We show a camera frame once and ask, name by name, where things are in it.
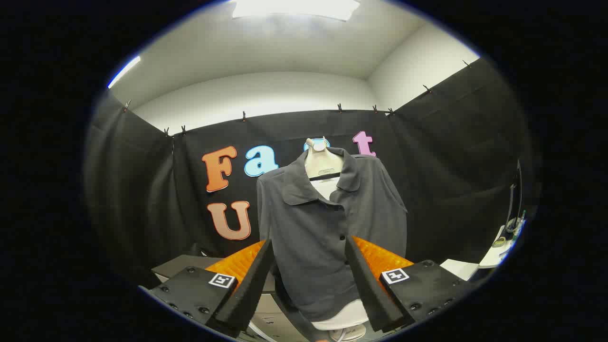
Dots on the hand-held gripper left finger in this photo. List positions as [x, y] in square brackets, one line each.
[251, 285]

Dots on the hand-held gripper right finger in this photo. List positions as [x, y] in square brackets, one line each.
[368, 285]

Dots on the dark grey button shirt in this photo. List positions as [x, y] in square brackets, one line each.
[308, 237]

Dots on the grey drawer cabinet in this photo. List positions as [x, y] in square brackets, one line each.
[185, 263]

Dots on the white cabinet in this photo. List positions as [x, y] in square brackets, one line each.
[458, 268]

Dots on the white dress form mannequin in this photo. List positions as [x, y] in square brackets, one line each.
[323, 161]

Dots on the white side desk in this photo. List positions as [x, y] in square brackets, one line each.
[496, 254]

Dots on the black backdrop cloth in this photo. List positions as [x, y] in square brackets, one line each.
[451, 166]

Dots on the row of black clips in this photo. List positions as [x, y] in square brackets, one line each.
[244, 116]

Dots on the black monitor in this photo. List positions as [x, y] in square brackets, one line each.
[517, 194]

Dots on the ceiling light panel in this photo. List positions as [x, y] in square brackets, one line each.
[294, 8]

